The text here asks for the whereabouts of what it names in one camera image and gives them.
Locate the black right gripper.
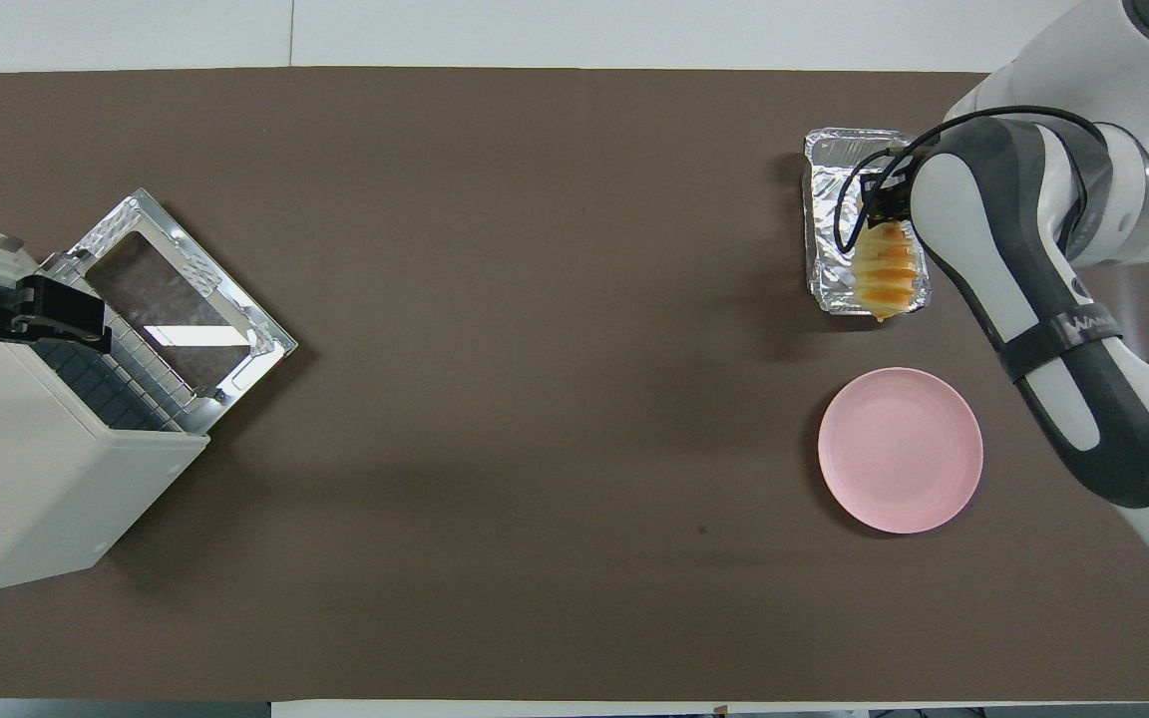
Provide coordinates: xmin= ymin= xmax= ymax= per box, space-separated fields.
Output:
xmin=858 ymin=170 xmax=920 ymax=232

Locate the aluminium foil tray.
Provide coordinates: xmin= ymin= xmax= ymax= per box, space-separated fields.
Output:
xmin=802 ymin=127 xmax=932 ymax=317

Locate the yellow ridged bread loaf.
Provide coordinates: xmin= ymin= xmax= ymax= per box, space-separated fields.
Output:
xmin=852 ymin=221 xmax=920 ymax=323

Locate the cream toaster oven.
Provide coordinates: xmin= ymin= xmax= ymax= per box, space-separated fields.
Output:
xmin=0 ymin=214 xmax=211 ymax=597

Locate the glass oven door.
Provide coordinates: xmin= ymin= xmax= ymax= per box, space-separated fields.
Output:
xmin=66 ymin=187 xmax=298 ymax=435

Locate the pink round plate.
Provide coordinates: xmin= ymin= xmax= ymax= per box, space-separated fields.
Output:
xmin=818 ymin=367 xmax=984 ymax=535

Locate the brown table mat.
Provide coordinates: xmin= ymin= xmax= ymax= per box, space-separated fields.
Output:
xmin=0 ymin=67 xmax=1149 ymax=702

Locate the wire oven rack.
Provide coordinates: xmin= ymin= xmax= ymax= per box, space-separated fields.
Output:
xmin=31 ymin=289 xmax=208 ymax=433

